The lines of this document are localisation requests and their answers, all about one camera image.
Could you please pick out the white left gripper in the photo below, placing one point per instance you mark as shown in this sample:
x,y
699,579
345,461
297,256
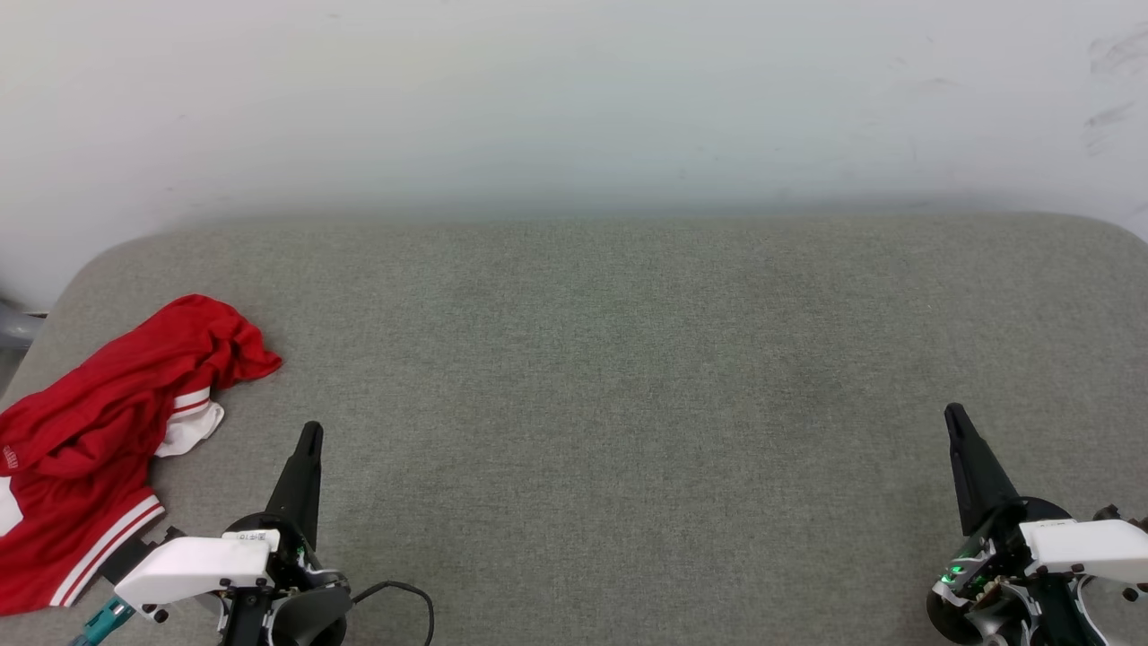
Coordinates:
x,y
193,565

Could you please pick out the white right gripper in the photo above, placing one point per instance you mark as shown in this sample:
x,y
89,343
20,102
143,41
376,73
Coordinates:
x,y
1090,547

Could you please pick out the red shirt white striped sleeves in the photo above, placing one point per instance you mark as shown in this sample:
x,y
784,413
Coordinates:
x,y
81,422

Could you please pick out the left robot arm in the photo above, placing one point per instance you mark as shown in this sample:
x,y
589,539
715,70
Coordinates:
x,y
305,619

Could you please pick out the grey round pipe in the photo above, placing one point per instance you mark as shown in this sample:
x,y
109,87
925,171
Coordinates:
x,y
16,325

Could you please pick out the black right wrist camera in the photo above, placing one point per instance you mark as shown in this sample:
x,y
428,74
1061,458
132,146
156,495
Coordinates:
x,y
1110,514

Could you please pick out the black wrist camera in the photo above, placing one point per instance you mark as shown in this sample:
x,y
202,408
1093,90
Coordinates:
x,y
134,554
1110,514

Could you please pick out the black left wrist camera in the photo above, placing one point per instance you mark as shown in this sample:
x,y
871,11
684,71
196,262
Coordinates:
x,y
134,554

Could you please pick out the teal left camera connector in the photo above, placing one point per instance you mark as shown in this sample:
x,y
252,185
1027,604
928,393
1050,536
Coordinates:
x,y
106,619

